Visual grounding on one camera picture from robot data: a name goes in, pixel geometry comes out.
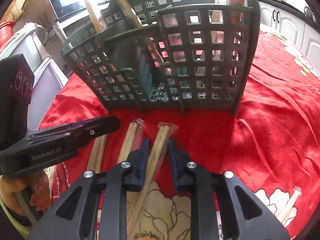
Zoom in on chopsticks pair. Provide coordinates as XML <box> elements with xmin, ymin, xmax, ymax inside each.
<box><xmin>117</xmin><ymin>119</ymin><xmax>144</xmax><ymax>164</ymax></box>
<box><xmin>126</xmin><ymin>122</ymin><xmax>178</xmax><ymax>239</ymax></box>

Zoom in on wooden chopsticks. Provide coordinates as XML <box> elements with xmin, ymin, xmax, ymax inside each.
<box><xmin>87</xmin><ymin>135</ymin><xmax>107</xmax><ymax>173</ymax></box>

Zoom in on white lower kitchen cabinets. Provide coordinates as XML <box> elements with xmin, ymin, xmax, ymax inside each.
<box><xmin>258</xmin><ymin>0</ymin><xmax>319</xmax><ymax>69</ymax></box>

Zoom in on person's left hand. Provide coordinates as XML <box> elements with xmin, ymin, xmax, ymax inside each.
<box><xmin>1</xmin><ymin>171</ymin><xmax>52</xmax><ymax>217</ymax></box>

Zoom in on red floral tablecloth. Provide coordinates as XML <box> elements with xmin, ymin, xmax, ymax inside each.
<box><xmin>40</xmin><ymin>33</ymin><xmax>319</xmax><ymax>239</ymax></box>

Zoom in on red plastic basin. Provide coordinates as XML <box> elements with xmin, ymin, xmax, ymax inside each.
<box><xmin>0</xmin><ymin>21</ymin><xmax>16</xmax><ymax>47</ymax></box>

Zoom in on dark green utensil basket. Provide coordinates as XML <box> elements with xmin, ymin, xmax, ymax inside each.
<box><xmin>61</xmin><ymin>0</ymin><xmax>260</xmax><ymax>113</ymax></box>

